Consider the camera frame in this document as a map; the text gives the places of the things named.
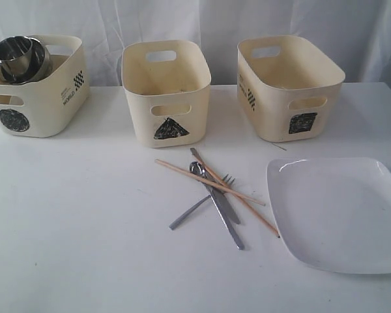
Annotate wooden chopstick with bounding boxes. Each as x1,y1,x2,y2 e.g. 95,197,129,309
154,159,266,206
196,157,280,238

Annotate steel spoon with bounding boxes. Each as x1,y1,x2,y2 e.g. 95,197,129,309
189,161,245,250

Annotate steel table knife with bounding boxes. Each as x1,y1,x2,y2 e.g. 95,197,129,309
190,147,240,224

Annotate steel fork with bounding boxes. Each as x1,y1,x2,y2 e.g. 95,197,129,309
169,174,235,230

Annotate white square plate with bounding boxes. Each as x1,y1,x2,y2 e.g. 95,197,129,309
266,157,391,275

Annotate stainless steel nested bowls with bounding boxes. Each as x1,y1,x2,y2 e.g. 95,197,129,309
0,37,53,85

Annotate steel mug with round handle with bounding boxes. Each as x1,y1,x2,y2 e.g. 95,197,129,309
0,36,33,82

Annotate cream bin with triangle mark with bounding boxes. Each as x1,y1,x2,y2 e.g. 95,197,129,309
121,40,211,148

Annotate cream bin with square mark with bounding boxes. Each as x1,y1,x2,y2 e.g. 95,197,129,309
237,35,345,143

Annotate cream bin with circle mark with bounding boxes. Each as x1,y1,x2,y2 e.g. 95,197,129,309
0,35,90,138

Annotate white curtain backdrop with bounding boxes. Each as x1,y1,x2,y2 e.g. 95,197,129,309
0,1,391,88

